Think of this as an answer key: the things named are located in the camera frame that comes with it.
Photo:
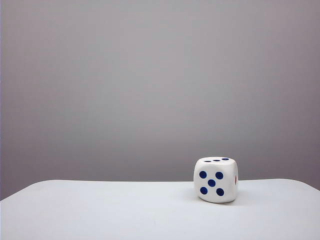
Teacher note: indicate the white die with coloured pips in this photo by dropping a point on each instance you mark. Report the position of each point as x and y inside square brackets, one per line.
[215, 182]

